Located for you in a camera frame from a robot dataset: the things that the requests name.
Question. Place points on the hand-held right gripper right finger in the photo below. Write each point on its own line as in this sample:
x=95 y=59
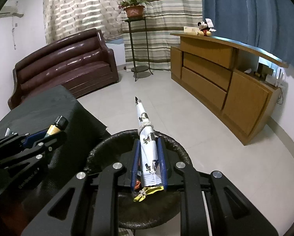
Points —
x=163 y=167

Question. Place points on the beige patterned curtain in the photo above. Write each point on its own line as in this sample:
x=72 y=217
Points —
x=80 y=7

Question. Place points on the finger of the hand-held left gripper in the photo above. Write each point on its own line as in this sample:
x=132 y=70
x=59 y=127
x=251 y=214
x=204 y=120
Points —
x=51 y=142
x=32 y=139

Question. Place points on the potted plant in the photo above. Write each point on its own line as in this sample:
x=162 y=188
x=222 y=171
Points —
x=134 y=11

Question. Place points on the blue curtain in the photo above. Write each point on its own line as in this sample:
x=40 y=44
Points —
x=250 y=12

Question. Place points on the white printed wrapper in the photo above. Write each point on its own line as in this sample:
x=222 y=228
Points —
x=147 y=152

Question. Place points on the white paper card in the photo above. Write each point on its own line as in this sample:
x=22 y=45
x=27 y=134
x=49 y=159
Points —
x=209 y=22

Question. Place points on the striped curtain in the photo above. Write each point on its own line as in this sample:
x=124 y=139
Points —
x=161 y=17

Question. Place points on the wooden cabinet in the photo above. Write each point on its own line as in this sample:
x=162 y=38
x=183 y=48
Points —
x=245 y=103

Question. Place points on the mouse plush toy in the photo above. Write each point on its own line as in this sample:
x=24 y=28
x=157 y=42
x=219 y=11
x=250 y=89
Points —
x=204 y=30

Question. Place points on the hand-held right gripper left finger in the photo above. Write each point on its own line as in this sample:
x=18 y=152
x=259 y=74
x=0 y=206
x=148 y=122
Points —
x=134 y=167

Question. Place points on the brown leather sofa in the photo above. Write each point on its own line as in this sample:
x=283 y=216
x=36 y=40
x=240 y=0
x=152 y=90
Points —
x=63 y=64

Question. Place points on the trash can with black bag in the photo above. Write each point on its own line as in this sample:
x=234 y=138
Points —
x=149 y=211

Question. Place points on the air conditioner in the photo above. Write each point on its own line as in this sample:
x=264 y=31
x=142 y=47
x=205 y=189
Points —
x=10 y=12

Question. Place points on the white flat box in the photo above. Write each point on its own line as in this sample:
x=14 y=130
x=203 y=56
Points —
x=190 y=29

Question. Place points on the white router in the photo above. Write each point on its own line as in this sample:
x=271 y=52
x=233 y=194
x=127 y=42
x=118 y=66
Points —
x=281 y=77

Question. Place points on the dark small box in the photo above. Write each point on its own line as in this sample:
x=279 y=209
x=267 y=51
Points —
x=264 y=70

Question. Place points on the black metal plant stand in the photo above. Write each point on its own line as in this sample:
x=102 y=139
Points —
x=142 y=69

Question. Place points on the yellow tube with black cap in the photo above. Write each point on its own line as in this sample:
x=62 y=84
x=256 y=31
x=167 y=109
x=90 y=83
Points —
x=55 y=127

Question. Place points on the yellow wrapper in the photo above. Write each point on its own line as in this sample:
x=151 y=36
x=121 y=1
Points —
x=150 y=191

